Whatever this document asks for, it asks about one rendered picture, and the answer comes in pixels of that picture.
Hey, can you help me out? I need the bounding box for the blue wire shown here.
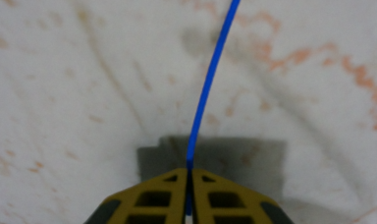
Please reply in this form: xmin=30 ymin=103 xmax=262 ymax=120
xmin=187 ymin=0 xmax=241 ymax=216

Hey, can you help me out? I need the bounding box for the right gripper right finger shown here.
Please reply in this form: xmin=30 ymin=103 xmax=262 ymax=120
xmin=191 ymin=168 xmax=281 ymax=224

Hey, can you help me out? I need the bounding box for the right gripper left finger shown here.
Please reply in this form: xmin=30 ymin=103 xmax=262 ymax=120
xmin=99 ymin=168 xmax=188 ymax=224

